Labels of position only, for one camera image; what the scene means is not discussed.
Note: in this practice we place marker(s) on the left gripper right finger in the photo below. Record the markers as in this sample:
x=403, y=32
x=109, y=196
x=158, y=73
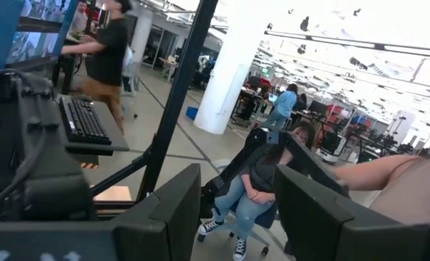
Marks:
x=316, y=224

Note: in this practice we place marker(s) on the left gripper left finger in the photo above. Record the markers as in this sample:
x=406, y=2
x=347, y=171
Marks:
x=164, y=224

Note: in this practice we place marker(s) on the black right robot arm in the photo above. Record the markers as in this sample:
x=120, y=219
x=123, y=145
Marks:
x=37, y=145

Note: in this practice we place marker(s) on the person's forearm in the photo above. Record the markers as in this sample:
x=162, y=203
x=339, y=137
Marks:
x=399, y=181

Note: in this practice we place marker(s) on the person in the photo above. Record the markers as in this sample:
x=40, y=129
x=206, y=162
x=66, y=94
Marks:
x=109, y=54
x=285, y=103
x=247, y=210

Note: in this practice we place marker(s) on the white machine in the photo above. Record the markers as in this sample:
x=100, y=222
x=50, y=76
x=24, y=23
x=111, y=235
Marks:
x=330, y=146

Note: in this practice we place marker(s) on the black keyboard tray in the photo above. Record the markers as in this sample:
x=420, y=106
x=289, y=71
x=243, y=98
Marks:
x=109, y=145

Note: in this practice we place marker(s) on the blue bin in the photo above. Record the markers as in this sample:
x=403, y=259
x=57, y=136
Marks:
x=191, y=113

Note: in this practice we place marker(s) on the black keyboard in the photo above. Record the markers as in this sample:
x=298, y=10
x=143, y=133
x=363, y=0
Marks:
x=84, y=121

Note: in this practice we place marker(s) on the white pillar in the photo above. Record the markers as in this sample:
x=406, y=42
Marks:
x=225, y=90

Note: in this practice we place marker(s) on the black rig frame strut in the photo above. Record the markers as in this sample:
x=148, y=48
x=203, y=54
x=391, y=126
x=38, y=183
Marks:
x=178, y=90

